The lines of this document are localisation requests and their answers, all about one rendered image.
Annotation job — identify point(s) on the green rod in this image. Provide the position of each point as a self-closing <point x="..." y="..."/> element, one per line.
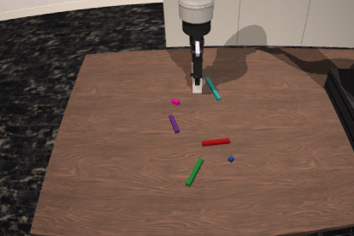
<point x="194" y="172"/>

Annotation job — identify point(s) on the turquoise rod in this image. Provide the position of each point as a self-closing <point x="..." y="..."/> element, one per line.
<point x="212" y="88"/>

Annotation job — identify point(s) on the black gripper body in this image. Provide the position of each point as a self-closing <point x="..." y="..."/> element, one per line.
<point x="196" y="31"/>

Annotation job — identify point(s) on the red rod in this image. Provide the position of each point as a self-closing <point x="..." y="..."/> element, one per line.
<point x="215" y="142"/>

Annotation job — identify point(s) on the purple rod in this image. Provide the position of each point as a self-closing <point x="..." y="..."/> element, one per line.
<point x="176" y="130"/>

